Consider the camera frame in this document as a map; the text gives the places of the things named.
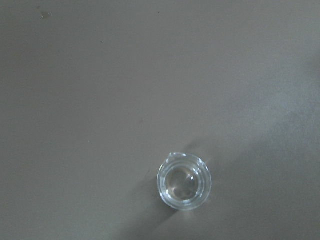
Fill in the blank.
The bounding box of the clear glass measuring cup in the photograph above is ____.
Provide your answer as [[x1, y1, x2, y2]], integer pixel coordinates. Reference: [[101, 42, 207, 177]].
[[156, 152, 212, 211]]

